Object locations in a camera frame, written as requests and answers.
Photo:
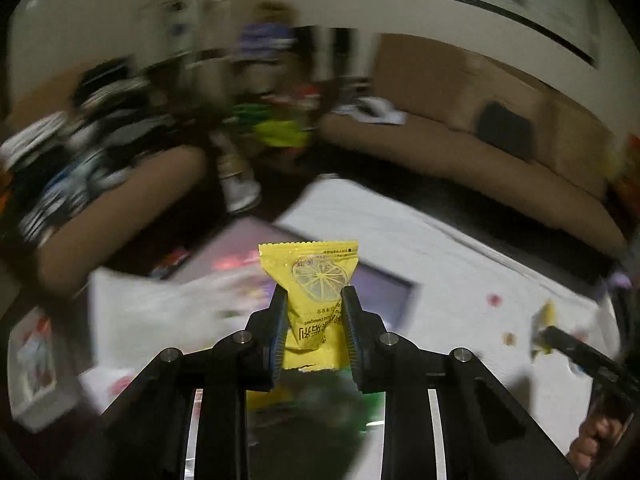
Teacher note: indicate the white box with red print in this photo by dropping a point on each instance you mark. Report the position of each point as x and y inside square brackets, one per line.
[40, 370]

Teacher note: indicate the purple bag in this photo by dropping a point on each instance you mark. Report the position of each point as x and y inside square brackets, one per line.
[262, 40]

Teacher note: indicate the black cushion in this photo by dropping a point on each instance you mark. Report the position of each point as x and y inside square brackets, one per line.
[504, 130]

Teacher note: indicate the brown sofa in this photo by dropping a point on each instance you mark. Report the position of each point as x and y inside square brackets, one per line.
[450, 125]

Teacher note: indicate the brown armchair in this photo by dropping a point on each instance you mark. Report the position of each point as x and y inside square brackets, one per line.
[125, 220]

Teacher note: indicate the yellow lemon print packet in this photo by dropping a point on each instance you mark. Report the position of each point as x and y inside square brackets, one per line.
[312, 280]
[542, 317]

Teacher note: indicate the white plastic bag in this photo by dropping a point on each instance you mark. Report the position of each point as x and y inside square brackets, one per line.
[165, 310]

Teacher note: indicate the person's right hand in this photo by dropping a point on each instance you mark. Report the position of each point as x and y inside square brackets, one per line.
[597, 442]

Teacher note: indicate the red foil candy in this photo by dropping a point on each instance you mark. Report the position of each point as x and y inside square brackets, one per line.
[495, 300]

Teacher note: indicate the gold foil candy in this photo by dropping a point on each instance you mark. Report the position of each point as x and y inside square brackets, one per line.
[509, 338]

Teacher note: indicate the white rounded object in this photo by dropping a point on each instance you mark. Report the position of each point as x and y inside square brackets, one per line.
[241, 182]

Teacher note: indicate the green bag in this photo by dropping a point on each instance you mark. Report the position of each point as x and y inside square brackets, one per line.
[277, 127]

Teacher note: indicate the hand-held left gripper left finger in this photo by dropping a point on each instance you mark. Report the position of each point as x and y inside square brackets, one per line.
[277, 360]

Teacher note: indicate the pile of striped clothes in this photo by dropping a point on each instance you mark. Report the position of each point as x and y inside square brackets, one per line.
[85, 135]

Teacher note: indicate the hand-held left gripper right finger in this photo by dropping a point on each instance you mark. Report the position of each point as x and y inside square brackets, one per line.
[351, 355]

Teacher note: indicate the dark green blurred packet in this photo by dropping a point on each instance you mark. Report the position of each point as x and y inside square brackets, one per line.
[310, 405]

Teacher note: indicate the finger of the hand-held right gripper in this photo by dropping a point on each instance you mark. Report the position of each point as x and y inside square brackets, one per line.
[585, 357]

